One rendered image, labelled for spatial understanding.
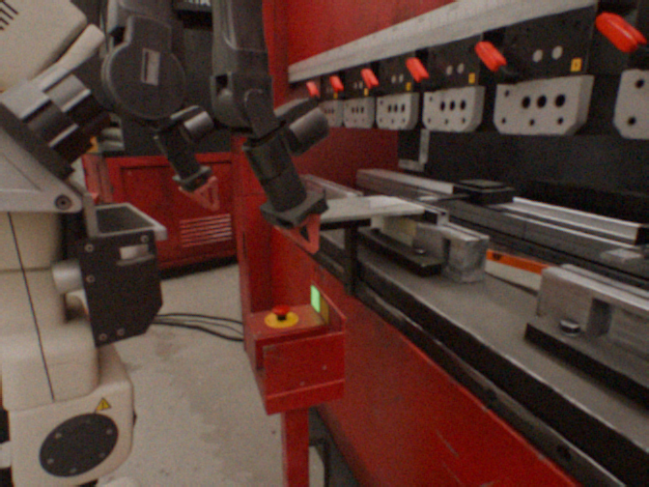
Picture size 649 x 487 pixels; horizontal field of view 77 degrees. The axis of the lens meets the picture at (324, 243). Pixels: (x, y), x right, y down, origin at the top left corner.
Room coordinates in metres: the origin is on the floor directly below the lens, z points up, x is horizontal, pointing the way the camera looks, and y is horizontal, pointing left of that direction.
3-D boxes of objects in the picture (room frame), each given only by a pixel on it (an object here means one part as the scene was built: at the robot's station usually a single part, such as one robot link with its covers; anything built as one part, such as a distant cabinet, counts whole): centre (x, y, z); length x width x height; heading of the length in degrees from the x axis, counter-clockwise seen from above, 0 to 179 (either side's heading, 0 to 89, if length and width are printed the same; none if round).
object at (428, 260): (0.95, -0.17, 0.89); 0.30 x 0.05 x 0.03; 22
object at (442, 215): (0.97, -0.23, 0.98); 0.20 x 0.03 x 0.03; 22
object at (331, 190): (1.52, 0.00, 0.92); 0.50 x 0.06 x 0.10; 22
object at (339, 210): (0.95, -0.07, 1.00); 0.26 x 0.18 x 0.01; 112
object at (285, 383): (0.76, 0.07, 0.75); 0.20 x 0.16 x 0.18; 20
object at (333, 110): (1.40, -0.05, 1.26); 0.15 x 0.09 x 0.17; 22
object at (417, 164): (1.01, -0.21, 1.13); 0.10 x 0.02 x 0.10; 22
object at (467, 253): (0.96, -0.23, 0.92); 0.39 x 0.06 x 0.10; 22
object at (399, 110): (1.03, -0.20, 1.26); 0.15 x 0.09 x 0.17; 22
